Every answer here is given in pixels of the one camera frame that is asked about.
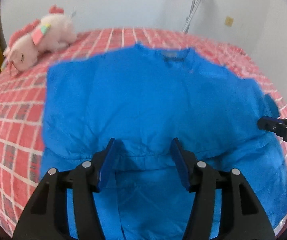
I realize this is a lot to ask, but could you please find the blue puffer jacket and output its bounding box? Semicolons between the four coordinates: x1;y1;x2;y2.
40;44;287;239

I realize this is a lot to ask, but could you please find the red plaid bed cover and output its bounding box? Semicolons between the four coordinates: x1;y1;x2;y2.
0;28;287;239

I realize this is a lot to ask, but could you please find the white floor lamp pole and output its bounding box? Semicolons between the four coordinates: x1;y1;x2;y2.
182;0;202;34

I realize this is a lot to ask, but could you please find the pink plush unicorn toy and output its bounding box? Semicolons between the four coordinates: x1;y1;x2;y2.
1;5;77;72

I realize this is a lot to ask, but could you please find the yellow wall socket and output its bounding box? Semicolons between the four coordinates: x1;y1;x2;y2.
224;16;234;28

